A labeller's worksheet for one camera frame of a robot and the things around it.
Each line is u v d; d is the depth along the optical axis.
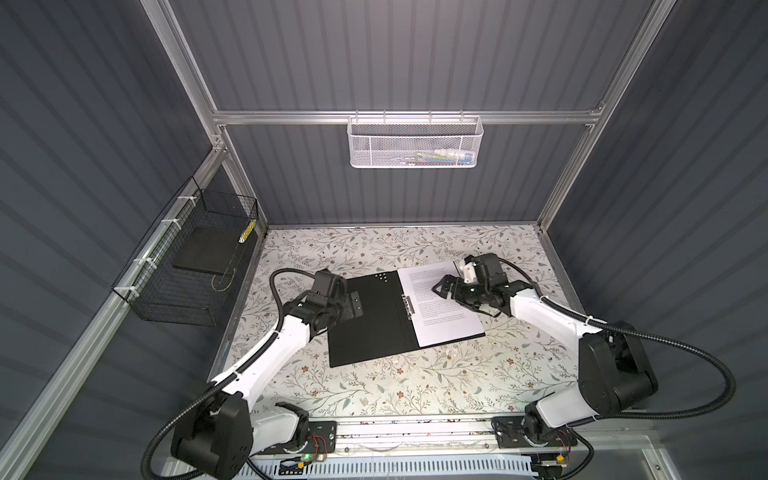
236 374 0.43
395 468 0.77
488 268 0.70
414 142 1.11
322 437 0.72
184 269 0.73
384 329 0.91
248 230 0.82
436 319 0.95
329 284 0.65
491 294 0.68
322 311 0.60
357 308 0.77
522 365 0.85
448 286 0.80
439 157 0.93
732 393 0.40
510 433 0.73
